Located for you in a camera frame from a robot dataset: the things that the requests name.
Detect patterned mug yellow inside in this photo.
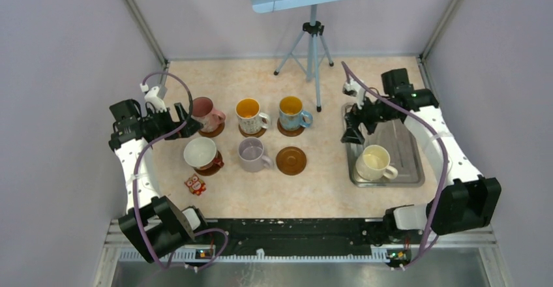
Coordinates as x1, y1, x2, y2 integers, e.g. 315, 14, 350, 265
235, 98, 271, 134

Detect dark wooden coaster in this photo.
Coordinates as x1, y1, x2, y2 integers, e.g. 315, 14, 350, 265
275, 146, 307, 175
198, 123, 225, 138
194, 151, 224, 176
239, 127, 267, 138
277, 120, 305, 137

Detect lilac mug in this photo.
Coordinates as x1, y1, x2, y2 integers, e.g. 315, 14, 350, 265
237, 137, 275, 173

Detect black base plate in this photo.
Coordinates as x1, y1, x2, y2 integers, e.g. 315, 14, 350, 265
168, 217, 426, 258

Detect white red mug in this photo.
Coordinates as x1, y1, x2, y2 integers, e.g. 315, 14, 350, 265
183, 137, 224, 171

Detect metal tray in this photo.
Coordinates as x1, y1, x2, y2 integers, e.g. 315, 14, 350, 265
345, 121, 425, 188

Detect blue mug yellow inside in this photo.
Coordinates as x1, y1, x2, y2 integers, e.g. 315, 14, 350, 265
278, 96, 313, 131

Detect pink mug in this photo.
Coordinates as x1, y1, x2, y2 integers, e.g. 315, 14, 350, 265
192, 97, 226, 132

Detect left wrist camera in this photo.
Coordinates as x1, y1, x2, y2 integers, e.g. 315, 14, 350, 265
140, 83, 168, 113

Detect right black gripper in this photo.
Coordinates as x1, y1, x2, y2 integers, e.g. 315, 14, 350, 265
340, 90, 398, 145

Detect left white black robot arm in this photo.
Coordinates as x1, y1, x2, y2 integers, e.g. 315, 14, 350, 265
108, 99, 209, 263

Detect grey cable duct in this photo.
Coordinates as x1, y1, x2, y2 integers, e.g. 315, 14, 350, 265
119, 248, 390, 264

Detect red owl figurine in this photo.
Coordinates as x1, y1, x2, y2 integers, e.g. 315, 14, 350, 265
185, 174, 207, 196

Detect cream mug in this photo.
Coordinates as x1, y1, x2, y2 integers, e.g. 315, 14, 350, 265
355, 145, 398, 181

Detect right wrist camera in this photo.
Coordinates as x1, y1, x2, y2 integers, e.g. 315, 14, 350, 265
342, 79, 366, 108

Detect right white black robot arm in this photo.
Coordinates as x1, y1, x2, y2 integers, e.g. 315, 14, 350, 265
341, 65, 501, 243

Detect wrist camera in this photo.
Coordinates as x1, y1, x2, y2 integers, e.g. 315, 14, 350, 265
140, 83, 168, 113
342, 79, 366, 108

